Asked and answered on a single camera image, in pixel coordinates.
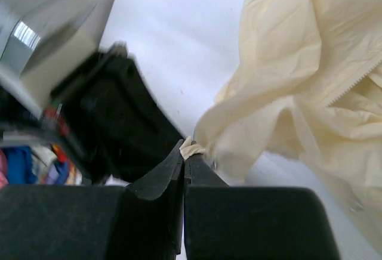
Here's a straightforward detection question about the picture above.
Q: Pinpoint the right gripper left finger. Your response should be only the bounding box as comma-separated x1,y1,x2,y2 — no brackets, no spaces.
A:
1,146,183,259

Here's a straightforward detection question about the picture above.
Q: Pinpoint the cream yellow jacket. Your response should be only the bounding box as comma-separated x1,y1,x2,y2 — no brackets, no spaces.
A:
194,0,381,250

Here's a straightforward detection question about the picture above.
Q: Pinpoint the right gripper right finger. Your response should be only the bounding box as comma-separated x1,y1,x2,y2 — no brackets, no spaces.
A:
184,154,340,259

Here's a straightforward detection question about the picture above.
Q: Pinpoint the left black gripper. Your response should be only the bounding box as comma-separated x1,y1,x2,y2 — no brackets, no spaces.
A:
1,0,182,182

